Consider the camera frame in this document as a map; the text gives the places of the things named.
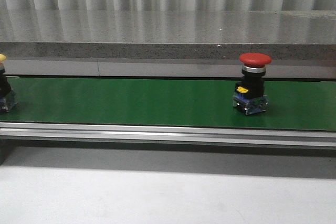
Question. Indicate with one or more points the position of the red mushroom push button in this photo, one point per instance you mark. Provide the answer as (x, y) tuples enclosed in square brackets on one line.
[(249, 94)]

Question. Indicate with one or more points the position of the yellow mushroom push button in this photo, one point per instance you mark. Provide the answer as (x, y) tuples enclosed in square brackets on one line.
[(7, 94)]

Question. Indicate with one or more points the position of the green conveyor belt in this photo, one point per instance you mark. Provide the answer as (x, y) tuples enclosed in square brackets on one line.
[(298, 105)]

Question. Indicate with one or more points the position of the aluminium conveyor frame rail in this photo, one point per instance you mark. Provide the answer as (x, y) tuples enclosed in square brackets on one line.
[(165, 135)]

